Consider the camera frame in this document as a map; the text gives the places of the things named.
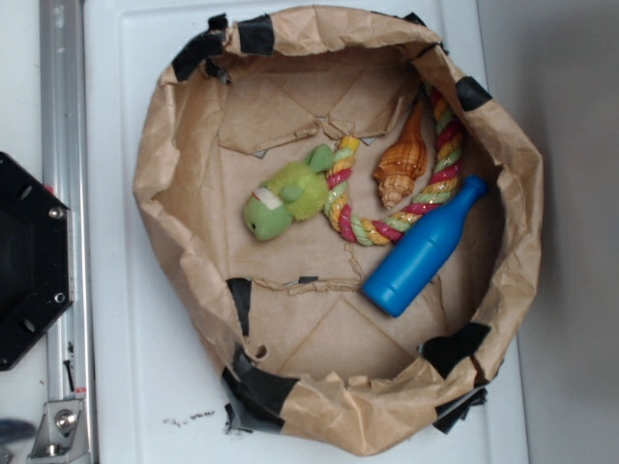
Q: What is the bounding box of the multicolour twisted rope toy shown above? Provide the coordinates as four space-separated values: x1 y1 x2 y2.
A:
323 82 465 247

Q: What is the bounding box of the orange striped seashell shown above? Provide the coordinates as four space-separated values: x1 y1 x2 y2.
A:
372 100 427 210

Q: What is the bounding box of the blue plastic bottle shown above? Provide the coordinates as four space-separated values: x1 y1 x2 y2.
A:
361 175 488 317

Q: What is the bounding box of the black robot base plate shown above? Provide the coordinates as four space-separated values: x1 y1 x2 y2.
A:
1 153 73 371

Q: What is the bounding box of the green plush turtle toy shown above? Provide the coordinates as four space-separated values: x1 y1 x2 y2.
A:
243 144 335 242

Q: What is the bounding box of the aluminium extrusion rail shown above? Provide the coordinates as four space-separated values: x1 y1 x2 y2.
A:
40 1 99 463

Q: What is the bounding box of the brown paper bag bin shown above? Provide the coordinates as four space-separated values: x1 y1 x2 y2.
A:
133 6 544 456

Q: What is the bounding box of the metal corner bracket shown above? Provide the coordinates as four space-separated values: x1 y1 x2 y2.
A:
27 399 89 463

